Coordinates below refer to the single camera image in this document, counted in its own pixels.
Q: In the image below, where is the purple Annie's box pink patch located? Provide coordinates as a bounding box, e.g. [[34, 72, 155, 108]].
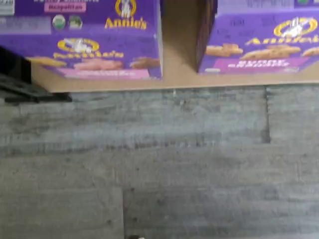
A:
[[0, 0, 164, 81]]

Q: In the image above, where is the black metal shelf rack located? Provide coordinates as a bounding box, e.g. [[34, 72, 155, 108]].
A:
[[0, 45, 73, 103]]

